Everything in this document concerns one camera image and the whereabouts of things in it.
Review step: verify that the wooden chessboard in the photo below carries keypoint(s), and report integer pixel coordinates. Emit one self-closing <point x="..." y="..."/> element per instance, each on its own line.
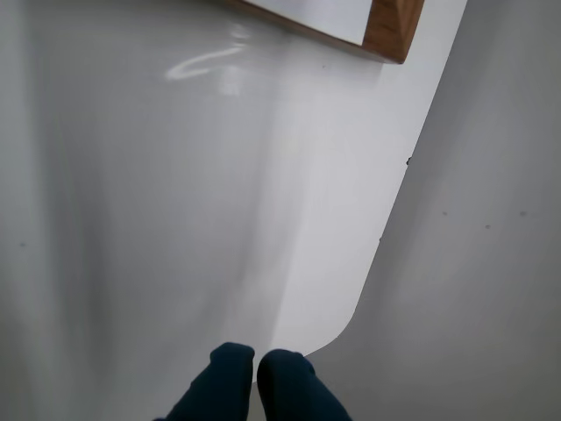
<point x="390" y="26"/>

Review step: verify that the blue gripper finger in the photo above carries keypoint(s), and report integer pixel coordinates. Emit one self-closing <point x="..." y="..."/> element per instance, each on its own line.
<point x="215" y="390"/>
<point x="289" y="390"/>

